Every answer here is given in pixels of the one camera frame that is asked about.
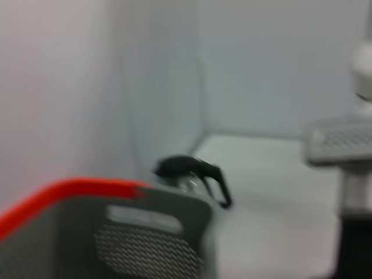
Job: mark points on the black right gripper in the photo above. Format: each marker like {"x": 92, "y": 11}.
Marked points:
{"x": 357, "y": 247}

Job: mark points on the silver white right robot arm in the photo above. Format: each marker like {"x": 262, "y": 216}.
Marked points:
{"x": 363, "y": 87}

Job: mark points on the grey perforated plastic storage basket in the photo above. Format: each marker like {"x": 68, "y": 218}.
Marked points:
{"x": 72, "y": 247}

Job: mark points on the right wrist camera housing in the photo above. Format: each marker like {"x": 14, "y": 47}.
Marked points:
{"x": 340, "y": 142}

